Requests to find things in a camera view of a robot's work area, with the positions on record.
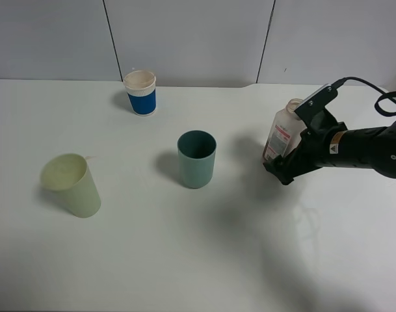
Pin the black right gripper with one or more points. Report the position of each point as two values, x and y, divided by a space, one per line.
328 143

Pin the clear plastic drink bottle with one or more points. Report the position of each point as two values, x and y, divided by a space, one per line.
284 135

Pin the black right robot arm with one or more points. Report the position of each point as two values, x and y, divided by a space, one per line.
328 143

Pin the teal green plastic cup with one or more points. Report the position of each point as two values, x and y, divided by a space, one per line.
196 152

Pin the blue paper cup white rim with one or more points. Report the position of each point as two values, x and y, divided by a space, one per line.
140 86

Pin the light green plastic cup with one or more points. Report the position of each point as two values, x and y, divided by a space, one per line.
69 178

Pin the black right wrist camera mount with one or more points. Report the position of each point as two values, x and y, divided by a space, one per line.
312 110

